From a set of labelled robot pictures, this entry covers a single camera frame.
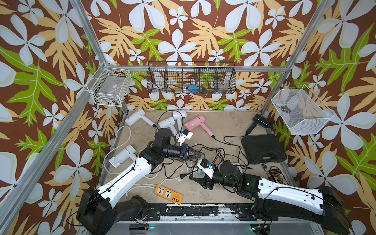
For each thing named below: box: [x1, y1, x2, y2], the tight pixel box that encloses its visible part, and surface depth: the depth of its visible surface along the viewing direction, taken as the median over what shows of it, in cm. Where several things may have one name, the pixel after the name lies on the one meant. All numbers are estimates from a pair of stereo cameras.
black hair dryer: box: [244, 113, 275, 136], surface depth 110 cm
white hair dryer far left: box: [124, 108, 157, 128], surface depth 113 cm
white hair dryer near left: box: [108, 144, 137, 169], surface depth 92 cm
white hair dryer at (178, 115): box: [172, 109, 188, 132], surface depth 113 cm
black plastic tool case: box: [241, 134, 288, 165], surface depth 94 cm
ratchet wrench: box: [260, 162, 273, 181], surface depth 90 cm
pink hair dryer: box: [184, 115, 215, 138], surface depth 110 cm
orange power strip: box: [154, 185, 184, 206], surface depth 80 cm
